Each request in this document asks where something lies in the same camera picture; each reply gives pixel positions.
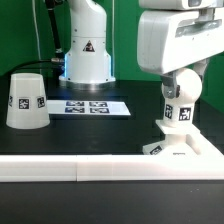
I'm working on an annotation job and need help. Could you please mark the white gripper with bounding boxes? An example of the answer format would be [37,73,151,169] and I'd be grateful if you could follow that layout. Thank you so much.
[137,8,224,99]

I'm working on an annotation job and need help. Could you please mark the white lamp bulb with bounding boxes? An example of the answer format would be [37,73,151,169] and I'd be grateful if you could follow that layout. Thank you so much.
[163,68,202,127]

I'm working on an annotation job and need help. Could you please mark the white lamp base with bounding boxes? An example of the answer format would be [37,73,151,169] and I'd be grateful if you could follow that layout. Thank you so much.
[142,120,200,156]

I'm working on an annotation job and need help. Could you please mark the white lamp shade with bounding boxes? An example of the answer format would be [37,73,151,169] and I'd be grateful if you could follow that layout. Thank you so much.
[6,73,50,129]

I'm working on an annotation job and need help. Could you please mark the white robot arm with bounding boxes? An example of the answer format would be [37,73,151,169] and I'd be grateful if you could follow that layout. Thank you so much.
[60,0,224,99]

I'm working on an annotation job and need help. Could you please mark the white marker sheet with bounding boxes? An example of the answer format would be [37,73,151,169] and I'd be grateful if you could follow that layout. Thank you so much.
[47,100,130,116]

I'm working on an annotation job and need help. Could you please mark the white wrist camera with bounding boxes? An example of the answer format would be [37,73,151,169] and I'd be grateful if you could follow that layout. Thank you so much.
[138,0,224,10]

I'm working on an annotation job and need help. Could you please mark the white L-shaped fence wall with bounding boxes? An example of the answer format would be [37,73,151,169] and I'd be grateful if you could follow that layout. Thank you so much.
[0,133,224,182]

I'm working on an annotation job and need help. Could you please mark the black cable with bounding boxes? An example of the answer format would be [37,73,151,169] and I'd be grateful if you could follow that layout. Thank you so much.
[11,59,68,74]

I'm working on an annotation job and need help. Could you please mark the thin white cable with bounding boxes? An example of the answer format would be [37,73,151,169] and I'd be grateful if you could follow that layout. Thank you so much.
[31,0,42,62]

